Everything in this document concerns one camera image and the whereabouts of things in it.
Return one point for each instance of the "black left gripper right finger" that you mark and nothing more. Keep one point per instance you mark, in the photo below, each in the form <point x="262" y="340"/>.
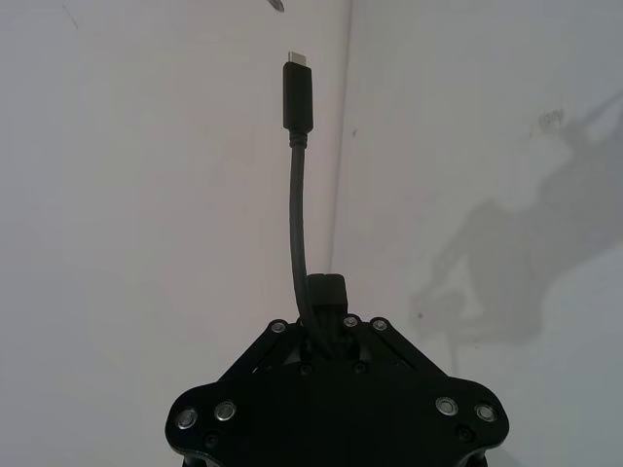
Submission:
<point x="389" y="340"/>

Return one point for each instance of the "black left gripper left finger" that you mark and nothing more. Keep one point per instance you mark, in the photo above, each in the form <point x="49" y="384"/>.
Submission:
<point x="272" y="340"/>

